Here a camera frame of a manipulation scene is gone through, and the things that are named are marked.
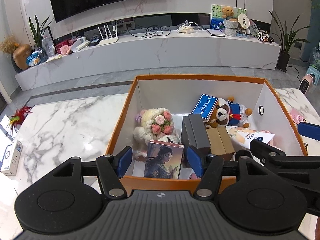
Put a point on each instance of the finger of the right gripper outside view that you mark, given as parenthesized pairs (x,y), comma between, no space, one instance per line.
(311,131)

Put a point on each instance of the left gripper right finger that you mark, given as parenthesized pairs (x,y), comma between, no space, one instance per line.
(209,169)

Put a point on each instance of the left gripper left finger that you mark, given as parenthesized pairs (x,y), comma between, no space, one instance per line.
(111,168)

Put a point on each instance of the black textured box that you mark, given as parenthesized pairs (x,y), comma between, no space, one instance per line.
(194,134)

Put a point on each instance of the illustrated card box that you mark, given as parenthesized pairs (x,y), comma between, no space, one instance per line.
(163,160)

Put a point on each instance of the red panda sailor plush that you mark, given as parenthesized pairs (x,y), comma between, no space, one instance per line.
(229,113)

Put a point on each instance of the blue ocean park tag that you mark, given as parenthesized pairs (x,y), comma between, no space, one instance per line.
(205,106)

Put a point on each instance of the crochet bunny with flowers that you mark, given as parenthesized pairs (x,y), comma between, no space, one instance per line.
(153,124)

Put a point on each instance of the orange cardboard storage box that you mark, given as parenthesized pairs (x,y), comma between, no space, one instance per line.
(180,93)

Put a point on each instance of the pink snap card wallet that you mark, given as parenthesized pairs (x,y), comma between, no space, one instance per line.
(193,176)

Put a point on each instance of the pink sticker card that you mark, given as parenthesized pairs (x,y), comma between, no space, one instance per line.
(297,117)

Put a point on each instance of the brown cardboard box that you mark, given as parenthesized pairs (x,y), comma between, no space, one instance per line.
(220,143)

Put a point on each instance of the pink space heater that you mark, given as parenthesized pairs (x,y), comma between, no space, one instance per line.
(306,84)

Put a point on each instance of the water bottle jug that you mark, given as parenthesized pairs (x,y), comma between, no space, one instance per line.
(315,58)

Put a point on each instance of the potted green plant right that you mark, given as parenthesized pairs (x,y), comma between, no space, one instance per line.
(287,38)

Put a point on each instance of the white small carton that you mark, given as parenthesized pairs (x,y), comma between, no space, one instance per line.
(10,158)

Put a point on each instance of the red feather decoration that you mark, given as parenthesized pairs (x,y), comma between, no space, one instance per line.
(19,116)

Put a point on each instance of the white marble tv bench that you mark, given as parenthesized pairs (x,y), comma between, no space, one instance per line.
(198,49)

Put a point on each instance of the white wifi router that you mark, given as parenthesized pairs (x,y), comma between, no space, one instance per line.
(108,37)

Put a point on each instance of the teddy bear on stand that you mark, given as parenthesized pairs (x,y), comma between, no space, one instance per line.
(229,21)

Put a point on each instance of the brown gourd vase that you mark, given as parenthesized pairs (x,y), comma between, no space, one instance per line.
(20,56)

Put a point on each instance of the potted plant left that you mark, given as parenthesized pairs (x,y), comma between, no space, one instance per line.
(37,32)

